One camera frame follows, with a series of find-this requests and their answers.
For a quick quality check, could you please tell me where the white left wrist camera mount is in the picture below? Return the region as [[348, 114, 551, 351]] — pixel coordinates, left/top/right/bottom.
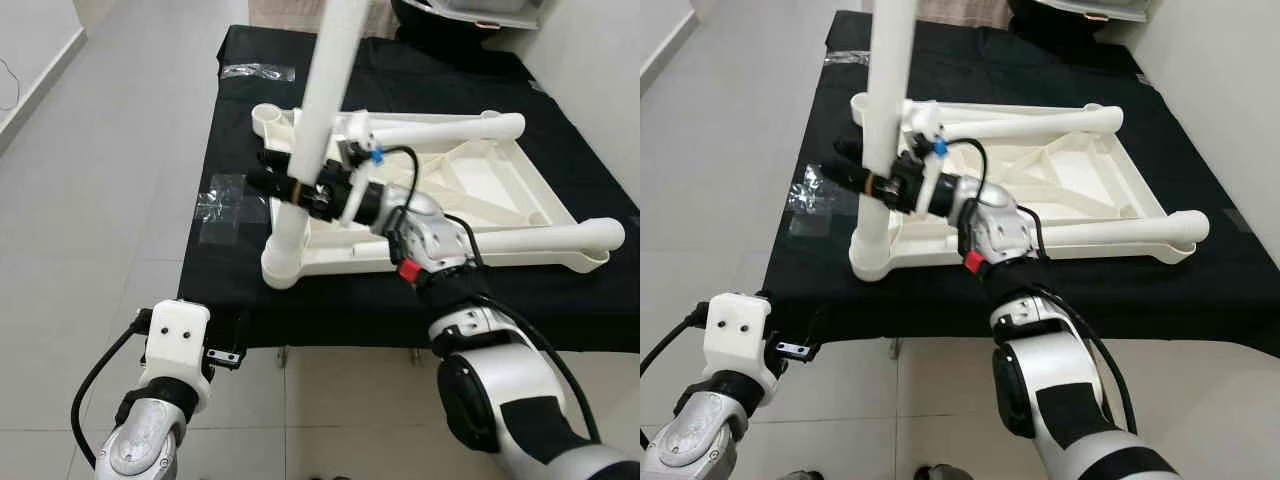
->
[[140, 300, 213, 401], [703, 293, 776, 386]]

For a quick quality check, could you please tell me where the black round pan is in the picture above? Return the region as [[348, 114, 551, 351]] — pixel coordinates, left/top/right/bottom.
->
[[1005, 0, 1151, 43], [390, 0, 546, 46]]

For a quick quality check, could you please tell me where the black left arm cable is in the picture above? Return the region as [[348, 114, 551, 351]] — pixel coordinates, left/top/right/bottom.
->
[[70, 310, 151, 469], [640, 308, 713, 451]]

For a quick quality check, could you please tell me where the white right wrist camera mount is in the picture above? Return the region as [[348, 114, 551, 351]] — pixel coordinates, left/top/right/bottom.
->
[[905, 100, 949, 216], [335, 110, 379, 227]]

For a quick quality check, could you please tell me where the beige textured cloth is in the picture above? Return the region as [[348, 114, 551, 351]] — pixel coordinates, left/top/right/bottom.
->
[[248, 0, 401, 39], [918, 0, 1011, 29]]

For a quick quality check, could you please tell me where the crumpled clear tape patch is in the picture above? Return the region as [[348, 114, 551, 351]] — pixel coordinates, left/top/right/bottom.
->
[[787, 165, 851, 236], [195, 175, 271, 246]]

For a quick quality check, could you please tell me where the black tablecloth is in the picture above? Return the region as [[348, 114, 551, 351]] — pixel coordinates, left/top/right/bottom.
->
[[762, 10, 1280, 356], [178, 25, 640, 353]]

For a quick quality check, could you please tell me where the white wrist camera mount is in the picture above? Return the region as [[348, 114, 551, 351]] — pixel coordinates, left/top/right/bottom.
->
[[703, 293, 776, 386], [140, 300, 213, 401], [905, 100, 949, 216], [335, 110, 379, 227]]

